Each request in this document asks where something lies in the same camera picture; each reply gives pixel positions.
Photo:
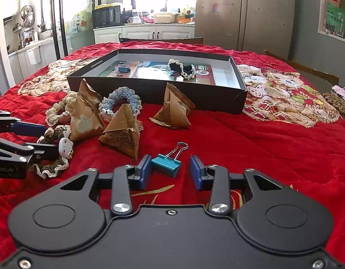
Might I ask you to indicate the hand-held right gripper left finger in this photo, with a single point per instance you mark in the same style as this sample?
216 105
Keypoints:
144 172

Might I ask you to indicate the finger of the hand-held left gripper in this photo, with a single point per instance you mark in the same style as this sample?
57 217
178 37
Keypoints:
32 129
46 151

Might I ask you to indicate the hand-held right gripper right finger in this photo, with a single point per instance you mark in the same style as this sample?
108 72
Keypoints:
196 173

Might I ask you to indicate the brown white crochet scrunchie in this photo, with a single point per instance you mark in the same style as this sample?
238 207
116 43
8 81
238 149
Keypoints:
53 171

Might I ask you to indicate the teal binder clip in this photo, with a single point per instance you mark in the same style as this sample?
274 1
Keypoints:
165 164

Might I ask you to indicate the cream crochet scrunchie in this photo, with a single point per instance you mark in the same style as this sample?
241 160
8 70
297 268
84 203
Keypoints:
53 115

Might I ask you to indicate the brown pyramid paper packet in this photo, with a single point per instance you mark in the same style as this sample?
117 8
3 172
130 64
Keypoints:
120 134
85 117
172 109

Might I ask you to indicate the black shallow cardboard box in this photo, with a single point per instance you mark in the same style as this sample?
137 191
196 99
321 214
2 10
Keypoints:
161 94

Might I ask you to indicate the red printed blanket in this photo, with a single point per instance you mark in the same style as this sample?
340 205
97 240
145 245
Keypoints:
245 145

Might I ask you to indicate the white hanging bin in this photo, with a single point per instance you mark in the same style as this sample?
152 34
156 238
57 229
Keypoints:
35 55

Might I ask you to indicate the blue white crochet scrunchie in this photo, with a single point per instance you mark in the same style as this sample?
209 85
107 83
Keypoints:
133 98

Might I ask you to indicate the black white crochet scrunchie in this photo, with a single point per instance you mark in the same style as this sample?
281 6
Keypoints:
186 72

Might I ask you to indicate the dark blue binder clip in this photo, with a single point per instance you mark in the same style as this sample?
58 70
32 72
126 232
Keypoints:
123 69

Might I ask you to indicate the metal dish rack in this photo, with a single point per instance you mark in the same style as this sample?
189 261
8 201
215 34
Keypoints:
26 15

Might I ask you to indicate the wooden chair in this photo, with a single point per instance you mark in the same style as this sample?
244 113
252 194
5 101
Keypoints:
161 40

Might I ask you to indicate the black microwave oven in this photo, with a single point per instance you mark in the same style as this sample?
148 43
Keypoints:
105 16

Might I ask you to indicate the white kitchen cabinet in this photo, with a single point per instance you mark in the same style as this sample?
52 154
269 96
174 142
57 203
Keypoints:
138 33

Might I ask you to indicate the white mug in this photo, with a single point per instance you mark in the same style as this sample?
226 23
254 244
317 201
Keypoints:
133 20

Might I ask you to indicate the orange box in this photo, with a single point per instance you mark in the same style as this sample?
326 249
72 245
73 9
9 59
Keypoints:
186 20

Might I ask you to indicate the cream plastic container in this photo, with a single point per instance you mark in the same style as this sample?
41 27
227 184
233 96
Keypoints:
164 18

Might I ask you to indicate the wooden beaded mat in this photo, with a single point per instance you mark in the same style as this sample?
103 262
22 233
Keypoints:
336 103

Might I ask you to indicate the beige refrigerator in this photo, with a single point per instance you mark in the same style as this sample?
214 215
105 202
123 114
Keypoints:
239 14

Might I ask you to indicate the pink crumpled paper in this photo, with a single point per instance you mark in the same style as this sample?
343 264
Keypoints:
341 91

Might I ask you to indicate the green printed card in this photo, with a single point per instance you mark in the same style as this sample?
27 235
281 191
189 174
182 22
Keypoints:
333 16

